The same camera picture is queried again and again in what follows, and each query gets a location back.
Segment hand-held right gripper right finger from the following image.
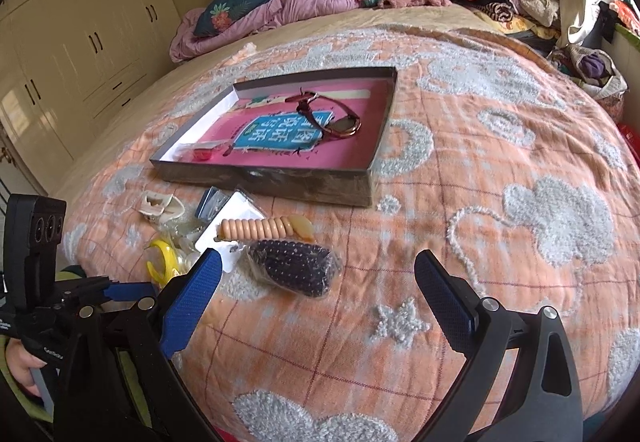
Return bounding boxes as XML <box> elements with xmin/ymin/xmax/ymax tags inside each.
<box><xmin>415</xmin><ymin>250</ymin><xmax>583</xmax><ymax>442</ymax></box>

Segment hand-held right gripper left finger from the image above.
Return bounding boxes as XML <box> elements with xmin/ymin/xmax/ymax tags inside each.
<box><xmin>55</xmin><ymin>249</ymin><xmax>223</xmax><ymax>442</ymax></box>

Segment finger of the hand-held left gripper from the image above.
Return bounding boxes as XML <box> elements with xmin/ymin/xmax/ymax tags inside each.
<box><xmin>104</xmin><ymin>282</ymin><xmax>157</xmax><ymax>301</ymax></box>

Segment yellow ring toy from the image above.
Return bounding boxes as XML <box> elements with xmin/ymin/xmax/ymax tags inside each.
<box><xmin>145</xmin><ymin>238</ymin><xmax>185</xmax><ymax>284</ymax></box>

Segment clear plastic accessory bag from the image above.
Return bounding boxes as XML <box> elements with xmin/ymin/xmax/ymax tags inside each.
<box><xmin>170</xmin><ymin>221</ymin><xmax>203</xmax><ymax>269</ymax></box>

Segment white hair claw clip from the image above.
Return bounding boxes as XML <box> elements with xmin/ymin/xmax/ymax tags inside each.
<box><xmin>140</xmin><ymin>191</ymin><xmax>185</xmax><ymax>224</ymax></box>

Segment white earring card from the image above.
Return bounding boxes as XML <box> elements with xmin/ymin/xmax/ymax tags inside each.
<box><xmin>195</xmin><ymin>191</ymin><xmax>266</xmax><ymax>273</ymax></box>

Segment bag of dark beads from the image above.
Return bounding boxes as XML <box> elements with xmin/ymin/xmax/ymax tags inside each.
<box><xmin>244</xmin><ymin>238</ymin><xmax>344</xmax><ymax>299</ymax></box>

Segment shallow cardboard box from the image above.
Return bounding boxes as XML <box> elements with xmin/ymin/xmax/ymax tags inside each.
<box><xmin>150</xmin><ymin>67</ymin><xmax>399</xmax><ymax>208</ymax></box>

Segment brown sunglasses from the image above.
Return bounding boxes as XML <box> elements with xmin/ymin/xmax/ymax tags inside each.
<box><xmin>285</xmin><ymin>87</ymin><xmax>361</xmax><ymax>140</ymax></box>

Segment person's left hand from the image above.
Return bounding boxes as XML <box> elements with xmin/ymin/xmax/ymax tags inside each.
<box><xmin>7</xmin><ymin>342</ymin><xmax>47</xmax><ymax>398</ymax></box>

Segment small blue packet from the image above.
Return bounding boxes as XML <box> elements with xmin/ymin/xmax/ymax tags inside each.
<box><xmin>196</xmin><ymin>187</ymin><xmax>232</xmax><ymax>221</ymax></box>

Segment pink book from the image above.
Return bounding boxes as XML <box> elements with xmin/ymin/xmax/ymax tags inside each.
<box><xmin>192</xmin><ymin>77</ymin><xmax>393</xmax><ymax>170</ymax></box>

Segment cream wardrobe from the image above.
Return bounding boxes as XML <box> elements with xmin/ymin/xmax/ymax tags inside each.
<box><xmin>0</xmin><ymin>0</ymin><xmax>182</xmax><ymax>184</ymax></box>

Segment beige bed sheet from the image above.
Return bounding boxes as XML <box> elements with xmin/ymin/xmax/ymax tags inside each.
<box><xmin>172</xmin><ymin>4</ymin><xmax>503</xmax><ymax>70</ymax></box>

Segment large floral pillow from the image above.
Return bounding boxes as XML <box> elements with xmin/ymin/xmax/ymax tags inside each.
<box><xmin>192</xmin><ymin>0</ymin><xmax>282</xmax><ymax>39</ymax></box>

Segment purple blanket and floral pillow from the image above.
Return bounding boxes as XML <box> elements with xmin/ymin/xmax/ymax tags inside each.
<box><xmin>169</xmin><ymin>0</ymin><xmax>362</xmax><ymax>64</ymax></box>

